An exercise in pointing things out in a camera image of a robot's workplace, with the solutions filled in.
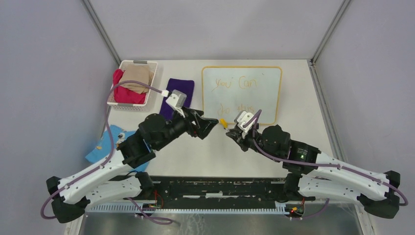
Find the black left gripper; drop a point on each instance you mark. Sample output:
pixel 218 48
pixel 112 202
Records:
pixel 204 125

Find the beige cloth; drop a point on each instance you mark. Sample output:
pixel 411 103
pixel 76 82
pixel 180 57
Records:
pixel 139 73

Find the pink cloth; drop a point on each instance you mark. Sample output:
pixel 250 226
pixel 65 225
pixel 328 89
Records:
pixel 124 95

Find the white toothed cable duct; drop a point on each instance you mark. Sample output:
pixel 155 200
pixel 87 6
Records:
pixel 128 207

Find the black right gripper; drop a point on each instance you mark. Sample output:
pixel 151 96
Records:
pixel 237 134

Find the purple towel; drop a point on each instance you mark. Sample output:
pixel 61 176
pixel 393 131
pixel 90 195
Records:
pixel 184 86

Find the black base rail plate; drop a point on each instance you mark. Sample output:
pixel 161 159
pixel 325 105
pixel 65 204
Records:
pixel 219 192

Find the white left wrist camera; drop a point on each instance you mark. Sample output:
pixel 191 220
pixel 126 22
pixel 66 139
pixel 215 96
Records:
pixel 175 100

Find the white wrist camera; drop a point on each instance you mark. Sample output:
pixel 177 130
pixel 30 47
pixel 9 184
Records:
pixel 245 121
pixel 175 100

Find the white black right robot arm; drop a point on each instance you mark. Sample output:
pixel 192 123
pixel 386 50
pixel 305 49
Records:
pixel 314 174

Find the yellow framed whiteboard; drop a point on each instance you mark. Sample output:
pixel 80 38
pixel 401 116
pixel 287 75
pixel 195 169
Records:
pixel 226 91

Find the white plastic basket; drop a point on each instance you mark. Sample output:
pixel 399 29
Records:
pixel 150 95

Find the blue cartoon cloth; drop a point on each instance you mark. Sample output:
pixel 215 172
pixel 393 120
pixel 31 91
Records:
pixel 103 148

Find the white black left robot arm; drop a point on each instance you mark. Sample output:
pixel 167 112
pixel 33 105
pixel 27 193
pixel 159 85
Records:
pixel 70 197

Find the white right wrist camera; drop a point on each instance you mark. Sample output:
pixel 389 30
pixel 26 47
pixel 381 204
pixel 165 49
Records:
pixel 245 121

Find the yellow marker cap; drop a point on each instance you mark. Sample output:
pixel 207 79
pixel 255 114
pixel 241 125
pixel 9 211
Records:
pixel 222 122

